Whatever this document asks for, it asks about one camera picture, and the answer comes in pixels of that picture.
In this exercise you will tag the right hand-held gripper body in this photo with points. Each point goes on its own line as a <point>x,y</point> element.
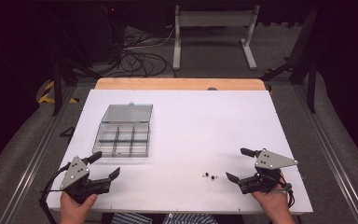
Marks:
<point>268,174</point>

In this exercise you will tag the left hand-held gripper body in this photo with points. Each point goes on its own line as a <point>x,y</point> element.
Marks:
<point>74,174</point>

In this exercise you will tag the person's right hand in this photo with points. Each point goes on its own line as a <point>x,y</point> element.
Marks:
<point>273,205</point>

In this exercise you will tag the person's left hand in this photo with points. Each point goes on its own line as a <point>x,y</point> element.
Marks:
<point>74,208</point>

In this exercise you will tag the small black screw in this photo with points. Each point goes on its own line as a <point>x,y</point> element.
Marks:
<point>207,173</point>
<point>213,177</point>

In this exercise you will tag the clear plastic compartment box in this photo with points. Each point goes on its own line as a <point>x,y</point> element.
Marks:
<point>124,133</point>

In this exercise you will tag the person's striped clothing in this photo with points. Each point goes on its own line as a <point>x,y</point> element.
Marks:
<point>186,218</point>

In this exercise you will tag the yellow black hazard tape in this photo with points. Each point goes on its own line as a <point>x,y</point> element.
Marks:
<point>46,93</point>

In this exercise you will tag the black tripod stand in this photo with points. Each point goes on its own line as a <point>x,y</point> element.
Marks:
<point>304,62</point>
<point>59,84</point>

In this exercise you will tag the black equipment box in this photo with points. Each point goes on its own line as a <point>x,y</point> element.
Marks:
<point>105,34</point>

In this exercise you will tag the black triangular bracket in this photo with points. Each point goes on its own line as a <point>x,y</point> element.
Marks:
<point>68,132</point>

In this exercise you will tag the metal floor rail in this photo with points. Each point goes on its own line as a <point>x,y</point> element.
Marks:
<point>34,158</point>
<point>332,155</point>

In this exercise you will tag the white metal stand frame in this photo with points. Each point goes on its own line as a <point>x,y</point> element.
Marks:
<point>214,18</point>

